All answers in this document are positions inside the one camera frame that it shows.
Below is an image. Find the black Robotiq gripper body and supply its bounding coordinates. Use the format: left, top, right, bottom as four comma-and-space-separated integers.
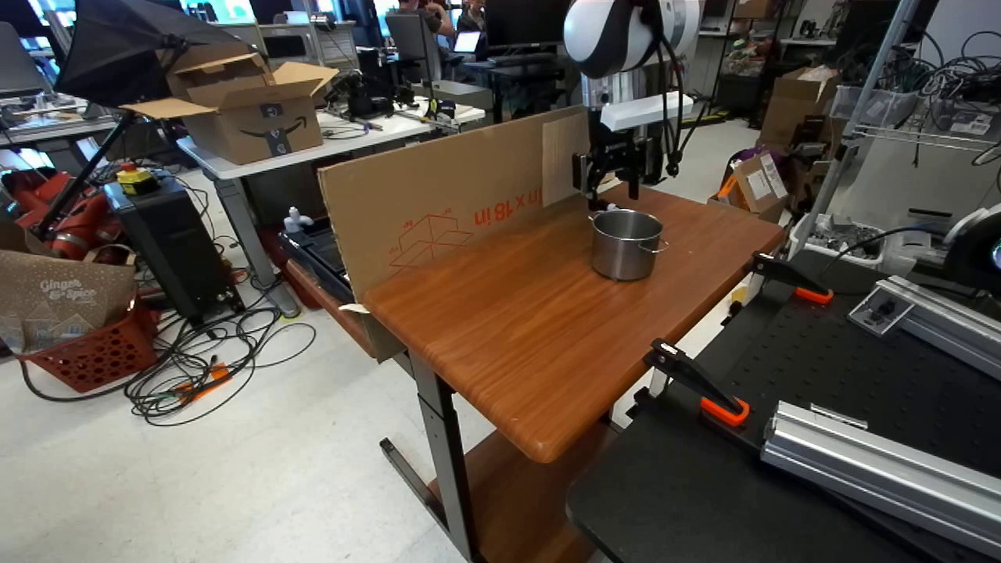
597, 124, 672, 179

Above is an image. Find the small stainless steel pot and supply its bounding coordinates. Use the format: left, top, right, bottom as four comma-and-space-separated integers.
588, 202, 667, 283

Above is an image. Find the small labelled cardboard box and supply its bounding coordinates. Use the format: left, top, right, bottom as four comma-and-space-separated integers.
715, 150, 792, 225

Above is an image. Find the tall brown cardboard box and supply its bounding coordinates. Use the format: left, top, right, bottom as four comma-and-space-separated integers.
757, 62, 841, 158

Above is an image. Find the brown printed cardboard sheet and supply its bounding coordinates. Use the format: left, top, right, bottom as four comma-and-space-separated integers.
316, 106, 593, 305

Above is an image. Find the black orange spring clamp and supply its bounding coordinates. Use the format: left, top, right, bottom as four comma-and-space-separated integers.
750, 250, 837, 311
640, 341, 754, 430

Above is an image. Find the dark office chair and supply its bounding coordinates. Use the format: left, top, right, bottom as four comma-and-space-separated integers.
385, 5, 495, 118

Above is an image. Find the grey metal pole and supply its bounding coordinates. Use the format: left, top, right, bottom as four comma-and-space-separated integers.
808, 0, 922, 246

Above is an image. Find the grey plate with black holes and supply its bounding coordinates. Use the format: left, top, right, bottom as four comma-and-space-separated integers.
847, 283, 916, 338

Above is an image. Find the dark wooden side shelf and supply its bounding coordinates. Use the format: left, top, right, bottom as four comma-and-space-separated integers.
281, 256, 404, 367

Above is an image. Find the small white bottle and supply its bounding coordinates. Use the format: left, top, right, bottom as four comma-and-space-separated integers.
281, 202, 316, 236

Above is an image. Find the grey metal table leg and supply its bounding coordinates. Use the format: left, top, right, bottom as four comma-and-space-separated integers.
376, 352, 484, 563

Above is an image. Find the black perforated mounting board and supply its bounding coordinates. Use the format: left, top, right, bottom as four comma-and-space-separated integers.
566, 246, 1001, 563

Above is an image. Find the open Amazon cardboard box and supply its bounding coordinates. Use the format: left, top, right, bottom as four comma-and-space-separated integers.
123, 48, 345, 168

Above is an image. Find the black white round device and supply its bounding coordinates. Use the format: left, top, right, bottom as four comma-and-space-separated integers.
936, 201, 1001, 305

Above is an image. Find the black equipment case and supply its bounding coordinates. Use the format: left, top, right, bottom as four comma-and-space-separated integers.
100, 168, 236, 322

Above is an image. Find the red yellow emergency stop button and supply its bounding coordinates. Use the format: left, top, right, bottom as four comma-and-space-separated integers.
113, 162, 158, 197

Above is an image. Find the black photo softbox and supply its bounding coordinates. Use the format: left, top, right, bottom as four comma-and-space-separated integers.
53, 0, 225, 110

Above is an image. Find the black softbox stand pole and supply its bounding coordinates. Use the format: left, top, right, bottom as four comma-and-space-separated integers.
33, 104, 136, 243

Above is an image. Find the red plastic basket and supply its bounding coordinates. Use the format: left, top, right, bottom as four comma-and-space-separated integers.
18, 305, 158, 397

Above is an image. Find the red black bag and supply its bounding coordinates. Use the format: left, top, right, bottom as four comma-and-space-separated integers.
0, 167, 117, 262

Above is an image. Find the brown paper bag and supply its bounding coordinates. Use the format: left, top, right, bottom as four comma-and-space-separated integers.
0, 246, 140, 357

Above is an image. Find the grey laptop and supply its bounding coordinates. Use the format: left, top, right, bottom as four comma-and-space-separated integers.
0, 20, 49, 104

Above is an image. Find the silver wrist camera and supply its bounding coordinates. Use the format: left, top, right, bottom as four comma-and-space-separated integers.
593, 89, 674, 135

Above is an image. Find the silver aluminium extrusion rail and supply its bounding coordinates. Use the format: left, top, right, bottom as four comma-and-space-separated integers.
847, 275, 1001, 384
760, 399, 1001, 561

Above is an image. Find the black floor cable tangle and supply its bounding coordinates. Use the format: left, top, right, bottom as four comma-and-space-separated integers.
15, 299, 323, 430

